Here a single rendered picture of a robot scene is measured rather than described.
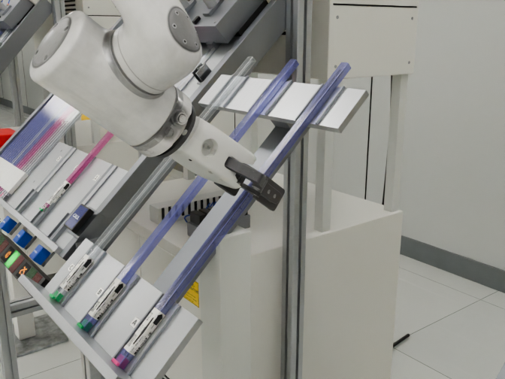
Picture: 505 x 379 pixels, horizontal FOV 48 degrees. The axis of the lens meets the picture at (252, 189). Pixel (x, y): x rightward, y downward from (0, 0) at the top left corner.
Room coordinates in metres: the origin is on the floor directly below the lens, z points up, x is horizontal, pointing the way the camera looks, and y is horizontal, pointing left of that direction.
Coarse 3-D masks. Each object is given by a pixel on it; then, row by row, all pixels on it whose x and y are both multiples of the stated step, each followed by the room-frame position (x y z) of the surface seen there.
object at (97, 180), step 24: (48, 168) 1.30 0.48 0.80; (72, 168) 1.22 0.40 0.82; (96, 168) 1.16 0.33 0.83; (120, 168) 1.10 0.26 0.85; (24, 192) 1.28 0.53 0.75; (48, 192) 1.20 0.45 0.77; (72, 192) 1.14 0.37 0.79; (96, 192) 1.08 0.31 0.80; (24, 216) 1.18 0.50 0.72; (48, 216) 1.12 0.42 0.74
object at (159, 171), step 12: (252, 60) 1.00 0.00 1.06; (240, 72) 0.98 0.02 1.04; (228, 84) 0.97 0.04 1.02; (216, 96) 0.96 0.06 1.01; (216, 108) 0.95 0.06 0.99; (168, 156) 0.90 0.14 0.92; (156, 168) 0.89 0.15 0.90; (156, 180) 0.88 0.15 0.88; (144, 192) 0.87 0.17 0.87; (132, 204) 0.85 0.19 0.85; (120, 216) 0.84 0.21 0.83; (108, 228) 0.84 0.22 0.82; (108, 240) 0.83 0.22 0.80; (96, 252) 0.81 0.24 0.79; (60, 288) 0.78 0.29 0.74; (60, 300) 0.78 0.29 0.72
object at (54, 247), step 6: (0, 198) 1.27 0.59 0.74; (0, 204) 1.25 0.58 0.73; (6, 204) 1.23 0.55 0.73; (12, 210) 1.19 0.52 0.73; (18, 216) 1.15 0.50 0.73; (24, 222) 1.11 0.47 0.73; (30, 228) 1.08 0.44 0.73; (36, 228) 1.06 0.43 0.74; (36, 234) 1.04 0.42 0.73; (42, 234) 1.03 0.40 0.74; (42, 240) 1.01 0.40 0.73; (48, 240) 1.00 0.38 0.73; (48, 246) 0.98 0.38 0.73; (54, 246) 0.97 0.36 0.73; (60, 252) 0.97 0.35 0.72
